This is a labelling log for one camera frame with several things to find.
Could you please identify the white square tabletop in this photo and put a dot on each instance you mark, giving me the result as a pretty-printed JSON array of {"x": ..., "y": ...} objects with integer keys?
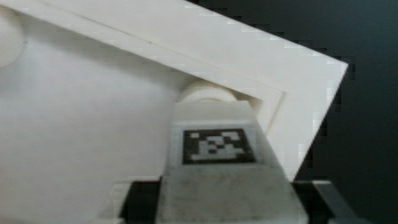
[{"x": 98, "y": 58}]

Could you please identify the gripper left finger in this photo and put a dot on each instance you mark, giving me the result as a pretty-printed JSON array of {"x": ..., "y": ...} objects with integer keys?
[{"x": 141, "y": 203}]

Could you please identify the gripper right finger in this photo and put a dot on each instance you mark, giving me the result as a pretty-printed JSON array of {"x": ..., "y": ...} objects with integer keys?
[{"x": 325, "y": 205}]

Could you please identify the white table leg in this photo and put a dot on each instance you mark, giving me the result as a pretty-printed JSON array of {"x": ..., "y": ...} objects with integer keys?
[{"x": 222, "y": 184}]

